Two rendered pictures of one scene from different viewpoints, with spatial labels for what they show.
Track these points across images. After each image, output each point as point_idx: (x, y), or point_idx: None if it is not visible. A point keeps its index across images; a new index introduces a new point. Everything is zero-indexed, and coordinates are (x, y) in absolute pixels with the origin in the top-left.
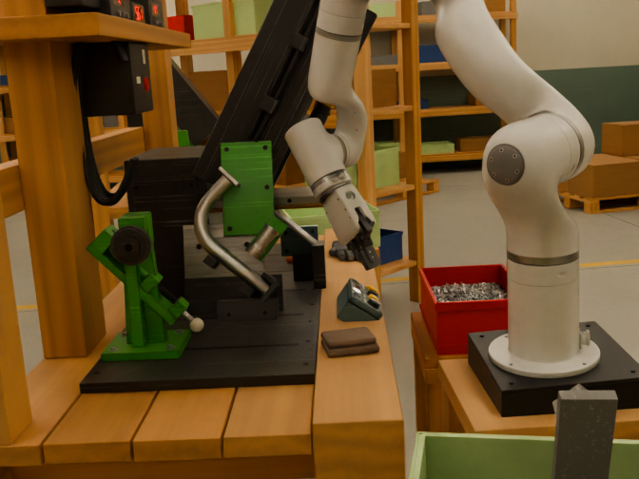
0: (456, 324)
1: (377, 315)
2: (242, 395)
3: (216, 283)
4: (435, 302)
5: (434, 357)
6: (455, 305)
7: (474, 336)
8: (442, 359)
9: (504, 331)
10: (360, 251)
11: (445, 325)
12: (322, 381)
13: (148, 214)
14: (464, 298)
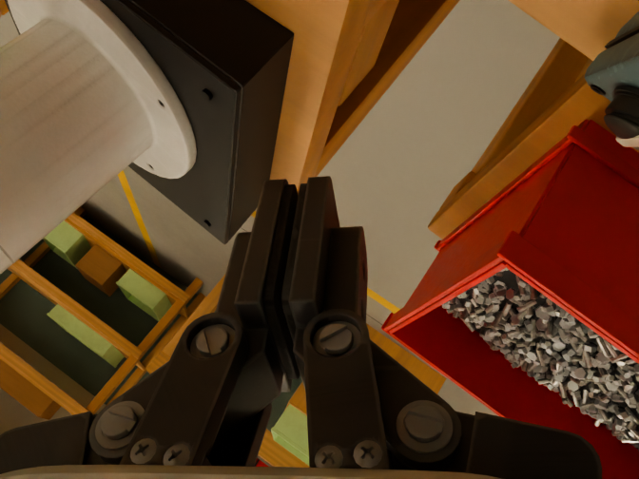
0: (505, 221)
1: (598, 59)
2: None
3: None
4: (512, 265)
5: (580, 96)
6: (470, 269)
7: (207, 80)
8: (559, 104)
9: (222, 144)
10: (236, 302)
11: (526, 205)
12: None
13: None
14: (620, 373)
